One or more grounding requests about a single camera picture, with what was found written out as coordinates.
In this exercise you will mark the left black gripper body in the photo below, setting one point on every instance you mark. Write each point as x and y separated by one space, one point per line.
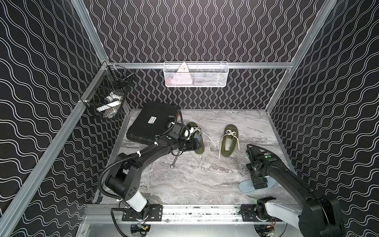
193 139

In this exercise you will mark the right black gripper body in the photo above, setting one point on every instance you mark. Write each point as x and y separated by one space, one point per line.
256 177

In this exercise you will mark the olive green shoe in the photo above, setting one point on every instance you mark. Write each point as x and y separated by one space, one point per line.
196 133
229 141

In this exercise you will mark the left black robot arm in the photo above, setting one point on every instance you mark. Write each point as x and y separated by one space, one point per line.
121 179

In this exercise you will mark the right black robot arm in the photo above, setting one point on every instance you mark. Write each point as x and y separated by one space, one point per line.
316 216

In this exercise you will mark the black tool case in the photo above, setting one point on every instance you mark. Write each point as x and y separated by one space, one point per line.
154 119

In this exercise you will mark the silver wrench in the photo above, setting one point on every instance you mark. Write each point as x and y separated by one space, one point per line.
172 166

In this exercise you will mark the pink triangle card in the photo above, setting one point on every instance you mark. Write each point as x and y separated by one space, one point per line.
182 77

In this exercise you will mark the white items in black basket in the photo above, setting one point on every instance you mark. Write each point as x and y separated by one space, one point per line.
112 104

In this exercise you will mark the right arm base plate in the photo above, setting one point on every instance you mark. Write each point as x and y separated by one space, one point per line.
251 213

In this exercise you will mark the white wire basket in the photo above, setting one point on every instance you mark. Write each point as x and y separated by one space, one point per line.
204 74

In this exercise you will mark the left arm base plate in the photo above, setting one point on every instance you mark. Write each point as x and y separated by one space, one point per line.
151 212

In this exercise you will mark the black wire basket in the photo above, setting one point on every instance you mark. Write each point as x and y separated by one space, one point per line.
114 79

